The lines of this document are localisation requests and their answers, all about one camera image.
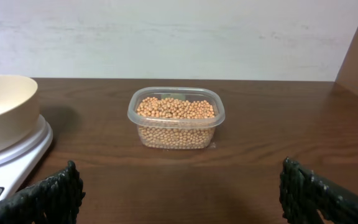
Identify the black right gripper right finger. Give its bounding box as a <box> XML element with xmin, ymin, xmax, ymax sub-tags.
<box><xmin>279</xmin><ymin>157</ymin><xmax>358</xmax><ymax>224</ymax></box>

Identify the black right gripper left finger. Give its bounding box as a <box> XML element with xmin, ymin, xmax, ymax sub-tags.
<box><xmin>0</xmin><ymin>161</ymin><xmax>86</xmax><ymax>224</ymax></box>

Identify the clear plastic container of beans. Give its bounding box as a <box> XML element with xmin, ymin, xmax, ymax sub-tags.
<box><xmin>127</xmin><ymin>86</ymin><xmax>226</xmax><ymax>149</ymax></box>

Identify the white digital kitchen scale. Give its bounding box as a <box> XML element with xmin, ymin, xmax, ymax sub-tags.
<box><xmin>0</xmin><ymin>116</ymin><xmax>53</xmax><ymax>201</ymax></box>

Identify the cream round bowl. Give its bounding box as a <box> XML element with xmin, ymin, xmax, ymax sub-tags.
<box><xmin>0</xmin><ymin>75</ymin><xmax>40</xmax><ymax>151</ymax></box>

